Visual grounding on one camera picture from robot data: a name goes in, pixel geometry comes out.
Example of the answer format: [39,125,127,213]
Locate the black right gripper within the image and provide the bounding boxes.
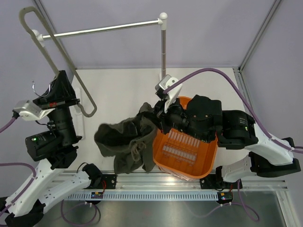
[144,94,211,144]

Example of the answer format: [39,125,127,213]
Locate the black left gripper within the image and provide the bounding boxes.
[34,70,80,147]

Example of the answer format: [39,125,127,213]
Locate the dark green shorts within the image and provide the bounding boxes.
[94,102,158,175]

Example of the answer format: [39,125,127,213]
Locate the beige wire hanger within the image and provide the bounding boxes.
[18,6,98,118]

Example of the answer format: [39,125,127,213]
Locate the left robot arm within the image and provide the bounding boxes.
[0,70,102,227]

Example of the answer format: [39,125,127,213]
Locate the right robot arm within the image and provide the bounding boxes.
[153,95,301,188]

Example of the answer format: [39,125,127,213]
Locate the white rack base foot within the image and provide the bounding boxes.
[71,87,86,138]

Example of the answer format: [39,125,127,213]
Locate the orange plastic tub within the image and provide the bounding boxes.
[153,95,222,180]

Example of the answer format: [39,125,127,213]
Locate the silver clothes rack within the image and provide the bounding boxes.
[30,12,169,82]

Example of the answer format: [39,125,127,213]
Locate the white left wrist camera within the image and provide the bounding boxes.
[13,100,55,121]

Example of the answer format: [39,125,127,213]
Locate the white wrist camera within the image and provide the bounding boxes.
[13,100,55,121]
[155,74,182,113]

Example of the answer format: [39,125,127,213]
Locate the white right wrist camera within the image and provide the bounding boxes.
[155,74,182,113]

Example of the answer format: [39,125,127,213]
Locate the aluminium mounting rail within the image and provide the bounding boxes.
[30,172,288,191]

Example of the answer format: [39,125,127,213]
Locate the white slotted cable duct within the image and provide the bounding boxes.
[65,191,218,201]

